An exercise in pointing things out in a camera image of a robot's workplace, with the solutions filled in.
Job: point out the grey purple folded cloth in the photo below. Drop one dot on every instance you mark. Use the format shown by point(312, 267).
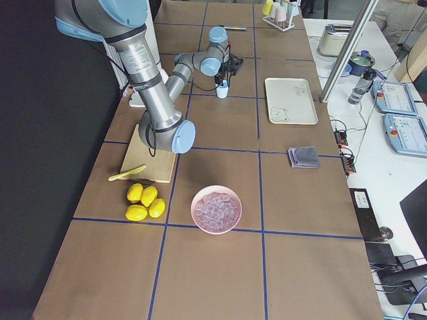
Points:
point(304, 157)

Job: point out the pink bowl of ice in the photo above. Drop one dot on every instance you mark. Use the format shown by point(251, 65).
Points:
point(216, 209)

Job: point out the purple saucepan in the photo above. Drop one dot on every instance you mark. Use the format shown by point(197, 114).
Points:
point(360, 61)

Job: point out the wooden cutting board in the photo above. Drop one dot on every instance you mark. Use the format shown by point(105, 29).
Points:
point(158, 168)

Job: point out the clear water bottle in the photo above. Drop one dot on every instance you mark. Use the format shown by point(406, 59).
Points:
point(363, 86)

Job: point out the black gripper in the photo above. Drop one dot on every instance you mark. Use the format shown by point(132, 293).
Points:
point(221, 74)

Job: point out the black power strip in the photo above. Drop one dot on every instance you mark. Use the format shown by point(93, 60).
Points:
point(346, 154)

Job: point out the steel muddler black tip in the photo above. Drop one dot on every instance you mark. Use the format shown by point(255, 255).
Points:
point(234, 28)

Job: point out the cream bear serving tray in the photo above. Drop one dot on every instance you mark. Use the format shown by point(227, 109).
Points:
point(289, 101)

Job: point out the blue teach pendant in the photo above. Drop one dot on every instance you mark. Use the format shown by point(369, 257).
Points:
point(406, 134)
point(393, 97)

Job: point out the yellow plastic cup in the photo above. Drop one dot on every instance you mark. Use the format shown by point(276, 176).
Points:
point(267, 7)

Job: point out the white cup rack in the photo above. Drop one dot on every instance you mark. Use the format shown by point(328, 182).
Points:
point(293, 8)

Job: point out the aluminium frame post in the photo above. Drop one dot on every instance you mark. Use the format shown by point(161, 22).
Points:
point(352, 40)

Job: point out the light blue plastic cup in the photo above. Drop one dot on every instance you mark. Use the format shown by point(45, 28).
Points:
point(222, 89)

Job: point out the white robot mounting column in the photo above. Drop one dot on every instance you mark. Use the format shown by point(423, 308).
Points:
point(135, 100)

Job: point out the cream toaster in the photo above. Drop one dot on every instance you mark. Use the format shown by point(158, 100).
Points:
point(333, 38)

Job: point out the pink plastic cup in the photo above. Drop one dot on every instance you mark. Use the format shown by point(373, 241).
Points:
point(280, 14)

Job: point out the yellow plastic knife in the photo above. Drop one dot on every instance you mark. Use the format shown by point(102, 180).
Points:
point(126, 173)

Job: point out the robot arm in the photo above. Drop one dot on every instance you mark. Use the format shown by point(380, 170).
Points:
point(123, 25)

